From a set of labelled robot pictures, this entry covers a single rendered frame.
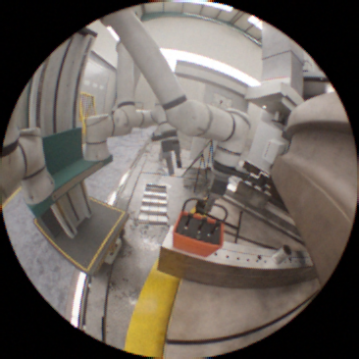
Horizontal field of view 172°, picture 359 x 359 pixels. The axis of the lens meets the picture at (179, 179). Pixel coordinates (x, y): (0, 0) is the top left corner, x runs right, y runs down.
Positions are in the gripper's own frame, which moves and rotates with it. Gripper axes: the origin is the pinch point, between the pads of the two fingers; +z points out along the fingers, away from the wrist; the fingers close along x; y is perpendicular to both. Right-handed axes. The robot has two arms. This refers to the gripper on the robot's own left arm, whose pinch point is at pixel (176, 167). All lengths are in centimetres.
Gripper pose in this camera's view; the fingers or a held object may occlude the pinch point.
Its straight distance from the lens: 58.8
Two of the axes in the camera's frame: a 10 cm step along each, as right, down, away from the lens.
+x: 2.7, -3.1, 9.1
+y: 9.5, -0.9, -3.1
